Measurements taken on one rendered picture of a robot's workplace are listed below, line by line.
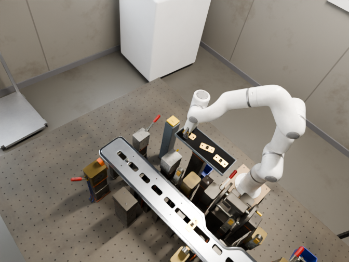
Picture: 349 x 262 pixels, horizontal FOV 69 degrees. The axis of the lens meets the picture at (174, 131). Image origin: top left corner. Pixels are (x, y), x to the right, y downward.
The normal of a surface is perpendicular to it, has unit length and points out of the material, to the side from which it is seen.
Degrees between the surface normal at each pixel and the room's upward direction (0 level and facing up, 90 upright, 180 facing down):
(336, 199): 0
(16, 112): 0
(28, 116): 0
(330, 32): 90
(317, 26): 90
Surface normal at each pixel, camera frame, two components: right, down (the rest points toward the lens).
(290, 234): 0.15, -0.59
